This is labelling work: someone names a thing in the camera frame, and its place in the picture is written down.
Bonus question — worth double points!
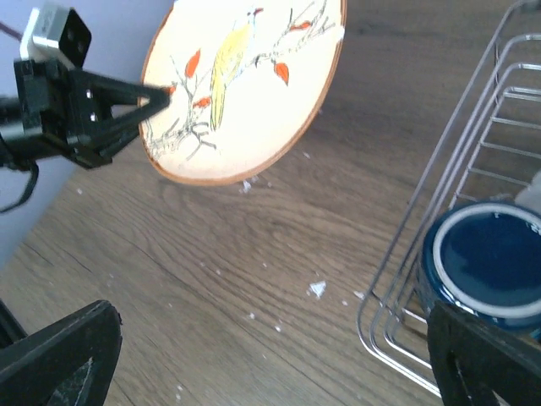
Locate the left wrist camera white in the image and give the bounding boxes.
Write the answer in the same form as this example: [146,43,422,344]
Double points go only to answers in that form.
[19,2,92,69]

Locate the dark blue mug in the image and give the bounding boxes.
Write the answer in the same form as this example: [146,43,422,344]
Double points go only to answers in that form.
[414,200,540,340]

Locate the metal wire dish rack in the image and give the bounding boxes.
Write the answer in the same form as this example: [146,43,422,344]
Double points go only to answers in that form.
[357,1,540,405]

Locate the bird painted round plate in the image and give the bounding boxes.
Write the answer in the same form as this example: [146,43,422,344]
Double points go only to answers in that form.
[140,1,347,186]

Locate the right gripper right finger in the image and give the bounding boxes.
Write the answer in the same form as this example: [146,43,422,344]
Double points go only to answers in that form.
[427,301,540,405]

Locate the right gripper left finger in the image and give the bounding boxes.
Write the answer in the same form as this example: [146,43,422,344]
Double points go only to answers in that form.
[1,300,123,405]

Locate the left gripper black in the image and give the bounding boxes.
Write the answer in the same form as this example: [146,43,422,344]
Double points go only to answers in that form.
[1,59,170,169]

